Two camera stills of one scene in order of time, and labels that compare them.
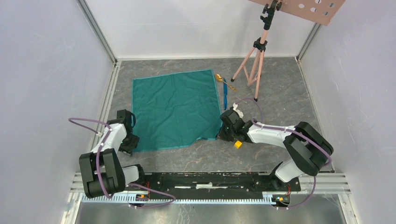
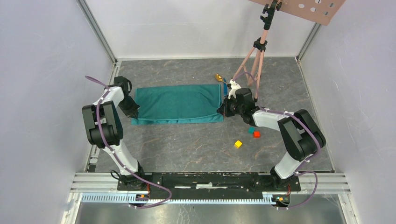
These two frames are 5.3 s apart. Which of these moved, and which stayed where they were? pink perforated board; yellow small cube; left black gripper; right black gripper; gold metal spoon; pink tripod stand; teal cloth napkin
Moved: teal cloth napkin; left black gripper; right black gripper
Stayed: pink perforated board; yellow small cube; pink tripod stand; gold metal spoon
